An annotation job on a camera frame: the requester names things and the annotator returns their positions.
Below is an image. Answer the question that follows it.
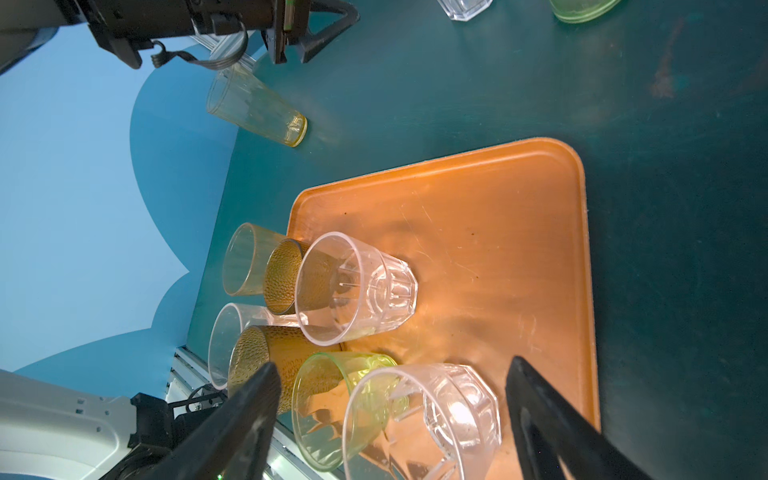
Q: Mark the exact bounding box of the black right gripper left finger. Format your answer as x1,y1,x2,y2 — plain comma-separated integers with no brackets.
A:
140,361,283,480

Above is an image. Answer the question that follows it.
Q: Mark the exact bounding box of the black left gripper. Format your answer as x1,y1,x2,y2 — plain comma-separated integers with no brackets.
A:
76,0,360,69

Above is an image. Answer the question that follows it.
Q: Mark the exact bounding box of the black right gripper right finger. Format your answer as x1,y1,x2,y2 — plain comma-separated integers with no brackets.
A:
506,356,649,479

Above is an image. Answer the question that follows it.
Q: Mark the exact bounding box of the short green glass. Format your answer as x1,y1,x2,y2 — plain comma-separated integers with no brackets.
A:
291,351,397,472

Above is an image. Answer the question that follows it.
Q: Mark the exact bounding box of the brown textured glass front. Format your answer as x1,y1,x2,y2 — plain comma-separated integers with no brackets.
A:
227,326,344,414

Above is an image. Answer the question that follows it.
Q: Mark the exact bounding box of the clear ribbed glass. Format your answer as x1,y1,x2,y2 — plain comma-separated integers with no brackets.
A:
341,363,502,479
295,231,418,346
438,0,493,22

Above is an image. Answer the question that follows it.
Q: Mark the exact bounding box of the clear faceted plastic glass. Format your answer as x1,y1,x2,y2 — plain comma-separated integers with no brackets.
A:
207,303,299,390

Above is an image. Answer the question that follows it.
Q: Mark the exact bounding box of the dark brown textured glass back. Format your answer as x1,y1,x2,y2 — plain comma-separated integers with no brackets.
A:
263,238,309,315

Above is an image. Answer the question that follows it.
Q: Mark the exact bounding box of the short yellow plastic glass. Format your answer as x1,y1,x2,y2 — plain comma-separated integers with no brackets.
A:
222,223,286,296

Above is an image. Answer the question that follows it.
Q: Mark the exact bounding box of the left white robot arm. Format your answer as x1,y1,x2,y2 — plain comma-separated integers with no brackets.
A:
1,0,359,71

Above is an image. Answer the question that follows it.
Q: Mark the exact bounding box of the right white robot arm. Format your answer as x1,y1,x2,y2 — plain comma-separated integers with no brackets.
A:
1,355,644,479

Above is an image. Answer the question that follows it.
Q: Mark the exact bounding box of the orange plastic tray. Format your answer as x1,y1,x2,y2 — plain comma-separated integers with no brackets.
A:
285,137,602,480

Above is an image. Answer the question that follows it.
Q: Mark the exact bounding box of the tall yellow plastic glass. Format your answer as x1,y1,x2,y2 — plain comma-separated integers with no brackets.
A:
206,64,308,147

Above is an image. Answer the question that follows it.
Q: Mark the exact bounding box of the tall green glass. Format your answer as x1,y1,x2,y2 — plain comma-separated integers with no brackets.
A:
549,0,620,24

